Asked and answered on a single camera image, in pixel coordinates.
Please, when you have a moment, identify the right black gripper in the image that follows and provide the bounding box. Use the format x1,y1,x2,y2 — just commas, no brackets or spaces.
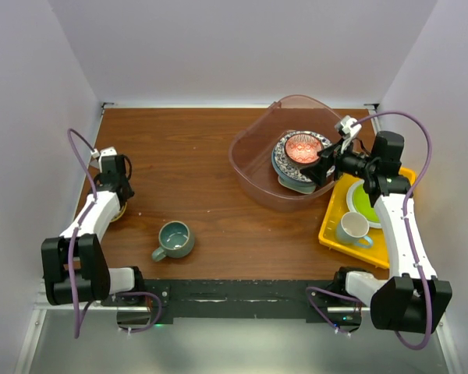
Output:
300,137,377,188

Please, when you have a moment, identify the red patterned bowl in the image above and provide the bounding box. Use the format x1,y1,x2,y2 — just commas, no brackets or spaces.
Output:
284,132,324,164

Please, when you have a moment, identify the mint green divided tray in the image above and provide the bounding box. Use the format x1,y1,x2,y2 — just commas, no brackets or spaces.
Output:
278,176,316,195

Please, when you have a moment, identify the blue floral plate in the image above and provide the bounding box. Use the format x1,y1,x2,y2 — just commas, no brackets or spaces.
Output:
272,130,332,182

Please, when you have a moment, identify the pink translucent plastic bin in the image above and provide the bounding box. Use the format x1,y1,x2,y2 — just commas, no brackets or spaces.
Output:
229,95,342,212

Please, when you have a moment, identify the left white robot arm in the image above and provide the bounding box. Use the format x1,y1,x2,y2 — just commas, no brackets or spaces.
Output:
41,147,146,305

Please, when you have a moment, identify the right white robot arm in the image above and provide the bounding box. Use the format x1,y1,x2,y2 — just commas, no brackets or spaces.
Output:
301,131,452,334

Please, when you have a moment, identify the grey triangular scraper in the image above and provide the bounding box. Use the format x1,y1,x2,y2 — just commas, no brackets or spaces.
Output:
89,158,100,170

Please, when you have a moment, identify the green plate white rim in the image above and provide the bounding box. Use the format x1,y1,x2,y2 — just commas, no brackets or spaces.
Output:
346,180,381,229

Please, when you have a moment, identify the teal ceramic mug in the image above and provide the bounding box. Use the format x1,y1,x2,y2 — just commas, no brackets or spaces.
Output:
151,221,195,262

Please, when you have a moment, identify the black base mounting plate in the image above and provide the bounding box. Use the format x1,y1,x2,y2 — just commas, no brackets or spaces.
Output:
101,278,363,327

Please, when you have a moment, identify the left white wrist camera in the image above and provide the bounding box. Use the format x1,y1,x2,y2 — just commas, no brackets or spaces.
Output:
90,146,118,171

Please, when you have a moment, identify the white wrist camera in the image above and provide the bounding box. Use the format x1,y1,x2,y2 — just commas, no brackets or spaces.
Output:
90,146,118,171
335,115,362,153

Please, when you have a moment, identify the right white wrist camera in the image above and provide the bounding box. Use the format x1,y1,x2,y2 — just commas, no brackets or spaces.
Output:
335,115,362,153

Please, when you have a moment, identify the white mug blue handle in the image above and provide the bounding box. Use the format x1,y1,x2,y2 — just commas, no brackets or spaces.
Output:
335,212,374,249

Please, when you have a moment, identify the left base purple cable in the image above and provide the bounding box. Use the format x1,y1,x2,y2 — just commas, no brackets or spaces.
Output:
116,291,165,334

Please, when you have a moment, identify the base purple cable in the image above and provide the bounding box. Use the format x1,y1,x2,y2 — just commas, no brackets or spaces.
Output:
116,291,165,334
304,286,363,334

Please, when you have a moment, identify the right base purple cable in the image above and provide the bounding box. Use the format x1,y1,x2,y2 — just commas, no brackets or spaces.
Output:
304,286,363,334

